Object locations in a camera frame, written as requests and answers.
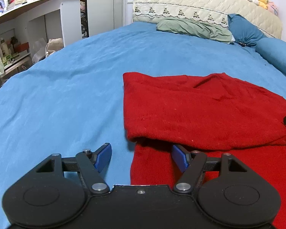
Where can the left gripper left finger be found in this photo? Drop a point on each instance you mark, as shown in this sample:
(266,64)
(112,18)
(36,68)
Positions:
(91,164)

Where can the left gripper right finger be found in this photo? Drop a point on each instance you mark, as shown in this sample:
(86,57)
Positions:
(191,165)

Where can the red long-sleeve sweater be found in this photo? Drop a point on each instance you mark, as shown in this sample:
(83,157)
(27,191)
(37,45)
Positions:
(213,114)

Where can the blue bed sheet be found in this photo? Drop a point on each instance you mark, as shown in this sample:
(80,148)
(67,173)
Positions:
(73,100)

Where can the beige bag on floor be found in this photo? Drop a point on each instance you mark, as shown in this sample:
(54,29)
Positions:
(53,46)

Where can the green pillow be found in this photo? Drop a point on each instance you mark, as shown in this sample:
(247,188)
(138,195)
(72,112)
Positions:
(199,29)

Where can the dark blue pillow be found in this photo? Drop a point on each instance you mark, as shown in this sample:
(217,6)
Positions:
(244,32)

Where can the blue folded duvet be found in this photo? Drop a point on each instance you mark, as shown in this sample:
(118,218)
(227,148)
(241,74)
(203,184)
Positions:
(274,51)

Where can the white shelf desk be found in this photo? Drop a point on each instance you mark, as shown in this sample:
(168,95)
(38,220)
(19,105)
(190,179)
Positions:
(43,19)

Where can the cream quilted headboard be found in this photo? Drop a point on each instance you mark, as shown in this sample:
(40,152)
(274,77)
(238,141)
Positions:
(211,11)

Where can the white grey wardrobe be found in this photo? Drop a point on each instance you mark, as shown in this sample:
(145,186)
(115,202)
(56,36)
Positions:
(99,16)

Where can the light pink plush toy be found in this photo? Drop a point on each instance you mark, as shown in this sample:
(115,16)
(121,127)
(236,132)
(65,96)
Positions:
(271,7)

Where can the yellow plush toy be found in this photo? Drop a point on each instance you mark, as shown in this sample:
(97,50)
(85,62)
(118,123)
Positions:
(263,3)

